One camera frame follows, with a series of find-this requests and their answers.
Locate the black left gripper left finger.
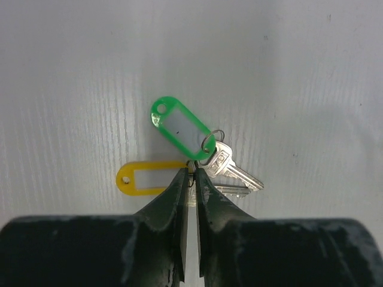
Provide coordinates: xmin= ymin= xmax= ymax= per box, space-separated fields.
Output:
xmin=1 ymin=168 xmax=189 ymax=286

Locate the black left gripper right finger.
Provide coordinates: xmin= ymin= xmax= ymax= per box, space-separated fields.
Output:
xmin=194 ymin=168 xmax=382 ymax=286

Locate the key with green tag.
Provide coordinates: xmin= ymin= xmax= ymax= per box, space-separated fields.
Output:
xmin=150 ymin=96 xmax=265 ymax=191

